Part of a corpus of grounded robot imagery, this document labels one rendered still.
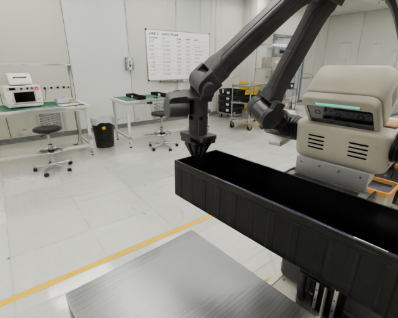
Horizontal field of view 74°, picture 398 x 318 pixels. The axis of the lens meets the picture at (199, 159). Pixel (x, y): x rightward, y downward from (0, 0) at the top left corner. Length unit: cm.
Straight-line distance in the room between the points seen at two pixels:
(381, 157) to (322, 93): 24
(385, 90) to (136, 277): 84
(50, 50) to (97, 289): 525
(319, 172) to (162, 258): 58
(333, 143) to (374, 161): 12
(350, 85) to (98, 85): 550
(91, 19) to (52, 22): 69
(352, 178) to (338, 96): 25
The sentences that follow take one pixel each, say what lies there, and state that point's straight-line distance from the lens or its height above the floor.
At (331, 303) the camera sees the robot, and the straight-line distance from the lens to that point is 149.
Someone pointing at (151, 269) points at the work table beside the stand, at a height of 80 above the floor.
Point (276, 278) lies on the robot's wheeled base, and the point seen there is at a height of 28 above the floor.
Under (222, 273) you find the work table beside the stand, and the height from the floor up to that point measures 80.
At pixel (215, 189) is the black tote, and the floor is 110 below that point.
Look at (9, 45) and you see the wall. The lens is 576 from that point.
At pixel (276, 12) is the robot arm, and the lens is 77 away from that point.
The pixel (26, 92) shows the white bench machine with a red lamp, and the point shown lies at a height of 101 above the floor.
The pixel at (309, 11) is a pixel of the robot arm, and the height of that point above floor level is 153.
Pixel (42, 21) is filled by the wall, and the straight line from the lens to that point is 585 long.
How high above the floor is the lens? 139
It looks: 20 degrees down
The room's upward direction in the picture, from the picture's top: straight up
